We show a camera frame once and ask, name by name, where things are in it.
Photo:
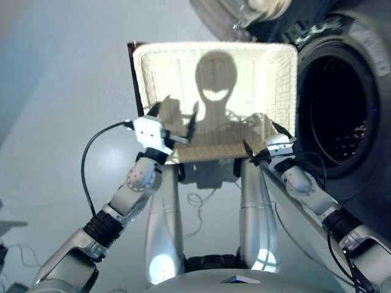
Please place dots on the silver robot leg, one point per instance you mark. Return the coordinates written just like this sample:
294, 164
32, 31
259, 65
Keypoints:
163, 232
259, 226

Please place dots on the white warning sticker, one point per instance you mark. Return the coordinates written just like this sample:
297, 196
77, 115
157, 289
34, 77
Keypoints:
374, 52

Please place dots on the grey robot torso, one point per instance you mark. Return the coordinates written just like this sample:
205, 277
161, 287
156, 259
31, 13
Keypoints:
244, 284

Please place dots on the pale woven basket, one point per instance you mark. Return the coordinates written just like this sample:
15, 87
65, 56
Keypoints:
262, 85

